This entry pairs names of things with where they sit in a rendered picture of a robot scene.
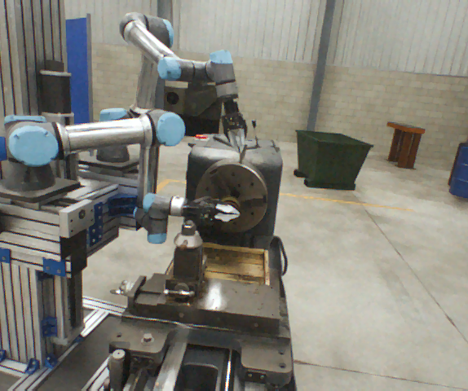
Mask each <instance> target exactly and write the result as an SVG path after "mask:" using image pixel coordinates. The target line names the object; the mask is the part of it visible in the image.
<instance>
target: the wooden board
mask: <svg viewBox="0 0 468 391"><path fill-rule="evenodd" d="M201 244H204V245H205V250H204V255H205V253H206V254H207V253H209V254H208V256H207V255H205V256H206V257H207V260H206V265H207V266H208V268H207V269H205V277H206V278H213V279H226V280H232V281H237V280H239V281H240V282H241V281H243V282H245V281H246V282H250V283H251V282H252V283H259V282H260V283H262V284H267V285H270V284H269V266H268V251H267V250H265V253H264V252H263V250H262V249H255V248H240V246H231V245H224V244H213V243H206V242H202V243H201ZM206 249H208V250H206ZM210 250H211V251H210ZM213 250H214V251H213ZM216 250H218V251H219V250H221V251H219V252H217V251H216ZM208 251H209V252H208ZM212 251H213V252H212ZM222 251H224V252H222ZM215 253H216V254H215ZM220 253H221V254H220ZM224 253H225V254H224ZM229 253H230V254H231V255H232V256H229V255H230V254H229ZM239 253H241V255H240V254H239ZM210 254H211V255H210ZM219 254H220V255H219ZM226 254H227V256H228V257H227V256H226ZM243 254H244V255H245V256H244V255H243ZM252 254H253V255H252ZM257 254H258V255H257ZM216 255H217V256H216ZM233 255H235V256H233ZM247 255H248V256H249V255H251V256H249V257H248V256H247ZM255 255H256V256H258V257H260V258H259V259H256V258H257V257H256V258H254V256H255ZM259 255H261V256H259ZM220 256H222V257H220ZM246 256H247V257H248V258H247V257H246ZM261 257H262V258H261ZM227 258H228V259H227ZM239 258H243V259H239ZM246 258H247V259H246ZM260 259H261V260H260ZM238 260H239V261H238ZM248 260H249V261H250V262H249V261H248ZM256 260H257V261H256ZM246 262H247V263H246ZM255 263H256V264H255ZM253 264H255V265H253ZM260 264H261V265H260ZM259 265H260V266H259ZM247 266H248V267H247ZM256 268H257V269H256ZM260 269H261V270H262V271H261V270H260ZM247 271H248V273H247ZM259 271H260V272H259ZM239 273H240V274H241V275H240V274H239ZM245 273H247V274H245ZM242 275H244V278H242ZM252 275H253V277H254V279H253V278H252ZM260 275H261V276H262V278H259V277H260ZM250 277H251V279H250ZM241 278H242V279H241ZM245 278H248V279H245ZM250 280H251V281H250ZM259 280H262V281H259ZM257 281H259V282H257Z"/></svg>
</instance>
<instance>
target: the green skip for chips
mask: <svg viewBox="0 0 468 391"><path fill-rule="evenodd" d="M295 132H297V139H298V168H299V169H295V170H294V175H295V176H296V177H297V178H305V179H304V185H305V186H307V188H318V189H331V190H344V191H355V186H356V184H355V180H356V179H357V177H358V175H359V172H360V169H361V167H362V165H363V163H364V161H365V157H366V156H367V155H368V154H369V151H370V149H371V147H373V144H371V143H366V142H364V141H361V140H359V139H356V138H352V137H349V136H346V135H344V134H334V133H325V132H314V131H304V130H296V131H295Z"/></svg>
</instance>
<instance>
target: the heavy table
mask: <svg viewBox="0 0 468 391"><path fill-rule="evenodd" d="M387 126H390V127H392V128H395V133H394V134H393V138H392V142H391V149H390V153H389V156H388V159H386V160H387V161H389V162H397V163H399V164H398V165H395V166H397V167H399V168H406V169H415V168H413V166H414V163H415V159H416V155H417V149H418V145H419V142H420V139H421V136H422V135H423V134H425V130H426V129H424V128H420V127H416V126H413V125H407V124H404V123H398V122H389V121H388V122H387ZM401 131H402V134H401ZM413 133H414V134H413ZM400 135H401V137H400ZM412 140H413V141H412ZM399 143H400V145H399ZM411 143H412V144H411ZM398 147H399V149H398ZM410 147H411V148H410ZM397 150H398V151H397ZM409 150H410V151H409ZM396 153H397V155H396ZM408 153H409V155H408ZM395 158H396V160H395ZM406 161H407V162H406ZM405 164H406V165H405Z"/></svg>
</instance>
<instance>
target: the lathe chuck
mask: <svg viewBox="0 0 468 391"><path fill-rule="evenodd" d="M237 162H239V160H225V161H222V162H219V163H217V164H215V165H213V166H211V167H210V168H209V169H208V170H207V171H206V173H205V175H204V176H202V178H201V180H200V181H199V183H198V184H197V187H196V195H195V199H199V198H201V197H205V196H211V197H213V199H220V198H219V194H218V193H217V192H216V190H215V189H214V184H213V183H212V182H211V180H210V174H209V171H210V170H212V169H213V168H215V167H216V169H217V170H218V171H219V173H220V174H221V176H222V177H223V179H224V181H225V183H226V184H227V185H228V188H229V189H230V190H235V191H238V192H239V193H240V194H241V196H267V201H268V193H267V184H266V181H264V179H263V177H262V175H261V174H260V173H259V171H258V170H257V169H256V168H255V167H253V166H252V165H249V164H248V163H245V162H244V161H242V163H243V164H239V163H237ZM220 200H221V199H220ZM266 211H267V203H266V204H263V206H262V207H253V208H252V209H245V210H241V211H240V215H239V216H238V217H236V219H235V220H233V221H230V222H225V223H224V224H223V226H222V227H221V229H220V230H221V231H223V233H228V234H236V233H241V232H242V231H246V230H248V229H250V228H252V227H254V226H255V225H257V224H258V223H259V221H260V220H261V219H262V216H263V215H264V213H265V212H266Z"/></svg>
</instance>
